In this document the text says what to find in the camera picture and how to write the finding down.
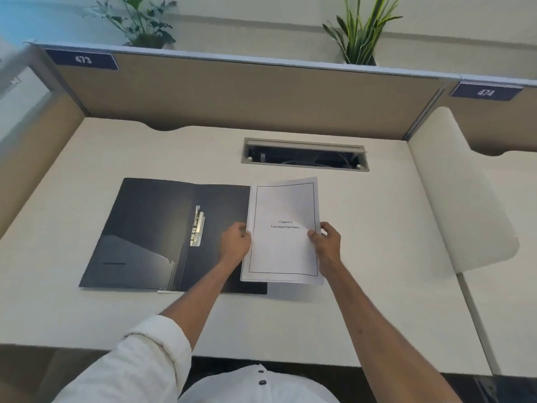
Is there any person's left hand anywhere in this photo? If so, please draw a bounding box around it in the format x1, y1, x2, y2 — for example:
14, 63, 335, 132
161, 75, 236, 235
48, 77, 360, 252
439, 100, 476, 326
218, 222, 252, 265

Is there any person's right hand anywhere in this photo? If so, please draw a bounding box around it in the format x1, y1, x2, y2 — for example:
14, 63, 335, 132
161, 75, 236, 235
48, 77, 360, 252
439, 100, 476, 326
307, 222, 342, 274

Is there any white printed paper stack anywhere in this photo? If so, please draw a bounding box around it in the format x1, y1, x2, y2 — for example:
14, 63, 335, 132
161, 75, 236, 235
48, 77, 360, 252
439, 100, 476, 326
240, 177, 324, 286

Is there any person's left forearm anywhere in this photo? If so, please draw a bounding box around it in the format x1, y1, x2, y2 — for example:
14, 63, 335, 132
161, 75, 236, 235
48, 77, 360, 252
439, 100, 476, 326
160, 254, 245, 351

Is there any person's right forearm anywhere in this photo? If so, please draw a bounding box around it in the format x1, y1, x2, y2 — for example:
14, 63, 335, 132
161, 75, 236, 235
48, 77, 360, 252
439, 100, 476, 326
321, 260, 463, 403

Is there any metal folder clip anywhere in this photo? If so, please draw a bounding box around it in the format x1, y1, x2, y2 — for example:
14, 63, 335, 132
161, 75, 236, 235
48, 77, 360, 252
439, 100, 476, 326
190, 205, 206, 247

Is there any open black file folder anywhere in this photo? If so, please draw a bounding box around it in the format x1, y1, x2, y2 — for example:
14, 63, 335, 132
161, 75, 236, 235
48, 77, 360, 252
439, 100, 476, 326
79, 177, 268, 295

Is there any beige desk partition panel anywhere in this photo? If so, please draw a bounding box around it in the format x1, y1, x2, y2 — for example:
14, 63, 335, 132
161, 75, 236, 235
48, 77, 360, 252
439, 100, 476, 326
25, 41, 462, 141

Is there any person's white shirt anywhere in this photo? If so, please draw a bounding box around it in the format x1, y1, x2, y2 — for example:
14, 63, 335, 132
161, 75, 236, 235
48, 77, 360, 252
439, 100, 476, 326
52, 315, 340, 403

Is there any cream curved desk divider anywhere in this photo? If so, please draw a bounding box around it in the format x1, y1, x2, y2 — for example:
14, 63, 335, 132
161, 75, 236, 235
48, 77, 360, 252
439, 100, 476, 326
408, 106, 521, 274

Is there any spiky-leaf green plant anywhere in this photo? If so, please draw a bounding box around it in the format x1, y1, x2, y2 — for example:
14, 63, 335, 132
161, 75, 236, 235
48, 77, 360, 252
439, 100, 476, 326
322, 0, 404, 66

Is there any dark blue number plate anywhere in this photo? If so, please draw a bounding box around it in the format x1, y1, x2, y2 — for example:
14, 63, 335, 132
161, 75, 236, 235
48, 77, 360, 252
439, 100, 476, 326
44, 48, 120, 71
450, 81, 524, 102

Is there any broad-leaf green plant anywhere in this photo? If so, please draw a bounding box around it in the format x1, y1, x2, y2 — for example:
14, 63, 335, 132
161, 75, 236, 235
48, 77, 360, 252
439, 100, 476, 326
83, 0, 178, 49

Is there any beige side partition panel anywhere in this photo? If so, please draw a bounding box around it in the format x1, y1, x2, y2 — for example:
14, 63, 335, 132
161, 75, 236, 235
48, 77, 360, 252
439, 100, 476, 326
0, 44, 86, 240

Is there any grey desk cable tray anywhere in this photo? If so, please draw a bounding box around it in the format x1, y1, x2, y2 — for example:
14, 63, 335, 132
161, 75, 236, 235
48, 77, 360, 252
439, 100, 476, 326
241, 137, 370, 172

